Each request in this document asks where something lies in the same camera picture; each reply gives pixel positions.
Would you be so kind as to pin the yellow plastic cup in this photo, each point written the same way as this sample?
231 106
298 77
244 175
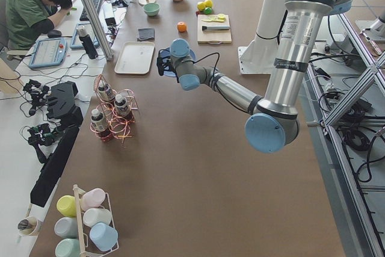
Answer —
66 206

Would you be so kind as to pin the orange fruit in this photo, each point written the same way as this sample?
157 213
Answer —
182 27

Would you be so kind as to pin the black computer mouse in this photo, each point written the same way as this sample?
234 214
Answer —
54 34

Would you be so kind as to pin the dark drink bottle front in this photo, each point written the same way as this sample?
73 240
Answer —
99 120

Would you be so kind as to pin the grey folded cloth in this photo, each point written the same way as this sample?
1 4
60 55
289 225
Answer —
146 34

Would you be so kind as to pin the seated person in green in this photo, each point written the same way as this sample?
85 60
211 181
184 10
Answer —
26 20

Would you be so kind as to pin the pink plastic cup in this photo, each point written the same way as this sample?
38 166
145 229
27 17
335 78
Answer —
92 199

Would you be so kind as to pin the sliced lemon pieces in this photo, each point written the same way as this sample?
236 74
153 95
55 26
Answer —
220 18

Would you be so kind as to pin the wooden cutting board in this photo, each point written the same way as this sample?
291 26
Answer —
213 37

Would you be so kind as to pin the dark drink bottle middle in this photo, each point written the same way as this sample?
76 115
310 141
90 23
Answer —
121 105

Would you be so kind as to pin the black spare gripper parts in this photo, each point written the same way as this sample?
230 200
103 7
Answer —
37 92

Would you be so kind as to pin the yellow lemon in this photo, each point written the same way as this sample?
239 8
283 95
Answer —
201 6
208 3

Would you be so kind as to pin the paper cup with tools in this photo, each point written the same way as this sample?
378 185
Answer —
29 226

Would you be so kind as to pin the blue plastic plate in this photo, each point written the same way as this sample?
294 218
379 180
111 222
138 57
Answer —
167 64

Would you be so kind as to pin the light blue plastic cup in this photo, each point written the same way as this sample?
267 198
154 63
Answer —
103 236

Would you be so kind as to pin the aluminium frame post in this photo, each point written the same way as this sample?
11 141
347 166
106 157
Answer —
98 28

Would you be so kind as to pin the black thermos bottle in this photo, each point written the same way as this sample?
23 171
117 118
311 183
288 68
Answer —
87 42

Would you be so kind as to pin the dark drink bottle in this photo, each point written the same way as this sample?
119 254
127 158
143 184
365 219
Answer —
121 105
99 120
105 91

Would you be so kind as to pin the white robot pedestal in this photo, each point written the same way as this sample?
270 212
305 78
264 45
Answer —
259 55

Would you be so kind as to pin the green ceramic bowl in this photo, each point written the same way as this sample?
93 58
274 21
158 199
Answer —
151 9

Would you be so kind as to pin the copper wire bottle holder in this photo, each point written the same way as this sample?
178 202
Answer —
119 127

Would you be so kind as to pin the beige plastic tray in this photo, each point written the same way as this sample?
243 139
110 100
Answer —
135 58

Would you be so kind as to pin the grey plastic cup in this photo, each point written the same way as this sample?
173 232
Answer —
66 227

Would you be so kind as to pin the dark drink bottle back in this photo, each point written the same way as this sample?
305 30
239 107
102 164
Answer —
105 91

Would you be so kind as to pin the white plastic cup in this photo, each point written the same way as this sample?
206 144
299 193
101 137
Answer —
93 216

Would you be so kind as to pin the white wire cup rack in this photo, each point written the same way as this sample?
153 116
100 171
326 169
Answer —
87 247

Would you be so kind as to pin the black handled knife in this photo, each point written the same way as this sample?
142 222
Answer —
215 28

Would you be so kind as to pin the pale green plastic cup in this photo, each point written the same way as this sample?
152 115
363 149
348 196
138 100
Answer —
68 247

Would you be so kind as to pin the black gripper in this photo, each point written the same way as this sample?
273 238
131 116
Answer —
162 65

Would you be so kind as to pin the blue teach pendant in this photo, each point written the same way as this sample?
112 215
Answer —
75 42
48 52

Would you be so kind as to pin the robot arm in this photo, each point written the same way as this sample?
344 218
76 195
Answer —
273 117

